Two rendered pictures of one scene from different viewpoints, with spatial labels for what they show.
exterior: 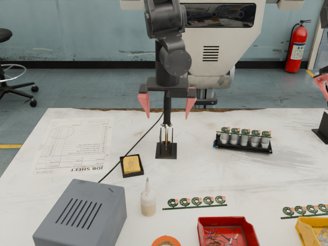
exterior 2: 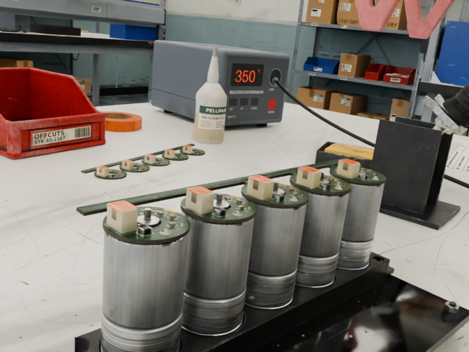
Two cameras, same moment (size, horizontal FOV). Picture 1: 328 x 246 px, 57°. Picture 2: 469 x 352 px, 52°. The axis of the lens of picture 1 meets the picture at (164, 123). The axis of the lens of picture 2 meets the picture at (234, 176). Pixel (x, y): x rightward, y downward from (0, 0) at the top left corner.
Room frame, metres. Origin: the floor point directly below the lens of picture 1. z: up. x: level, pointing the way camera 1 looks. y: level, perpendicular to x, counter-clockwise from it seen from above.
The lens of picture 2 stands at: (0.79, -0.38, 0.87)
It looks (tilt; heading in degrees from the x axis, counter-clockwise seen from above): 17 degrees down; 124
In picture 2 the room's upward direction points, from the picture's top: 6 degrees clockwise
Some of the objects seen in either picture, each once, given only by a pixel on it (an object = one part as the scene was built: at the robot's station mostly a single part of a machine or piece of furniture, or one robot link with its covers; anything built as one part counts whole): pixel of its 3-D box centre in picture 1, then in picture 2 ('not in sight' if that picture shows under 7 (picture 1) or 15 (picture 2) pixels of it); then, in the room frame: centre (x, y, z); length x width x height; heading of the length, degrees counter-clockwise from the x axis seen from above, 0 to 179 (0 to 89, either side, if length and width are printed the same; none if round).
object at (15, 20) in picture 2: not in sight; (10, 22); (-1.74, 1.13, 0.80); 0.15 x 0.12 x 0.10; 19
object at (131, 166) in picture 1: (131, 165); (357, 157); (0.63, 0.09, 0.76); 0.07 x 0.05 x 0.02; 14
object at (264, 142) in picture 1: (264, 140); (143, 296); (0.70, -0.29, 0.79); 0.02 x 0.02 x 0.05
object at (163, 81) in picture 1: (167, 74); not in sight; (0.68, -0.01, 1.00); 0.10 x 0.07 x 0.07; 87
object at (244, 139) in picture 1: (244, 138); (266, 253); (0.71, -0.23, 0.79); 0.02 x 0.02 x 0.05
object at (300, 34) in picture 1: (297, 46); not in sight; (3.19, -1.43, 0.29); 0.16 x 0.15 x 0.55; 90
